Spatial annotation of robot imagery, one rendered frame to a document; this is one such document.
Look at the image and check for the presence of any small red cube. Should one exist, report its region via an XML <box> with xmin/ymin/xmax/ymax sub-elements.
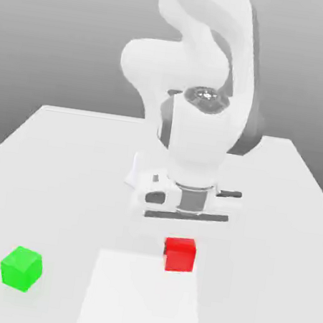
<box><xmin>160</xmin><ymin>234</ymin><xmax>199</xmax><ymax>276</ymax></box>

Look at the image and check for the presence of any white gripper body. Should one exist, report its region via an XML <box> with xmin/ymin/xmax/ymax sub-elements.
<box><xmin>139</xmin><ymin>203</ymin><xmax>231</xmax><ymax>244</ymax></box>

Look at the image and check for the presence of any small green cube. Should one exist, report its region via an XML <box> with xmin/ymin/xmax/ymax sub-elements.
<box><xmin>0</xmin><ymin>243</ymin><xmax>47</xmax><ymax>296</ymax></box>

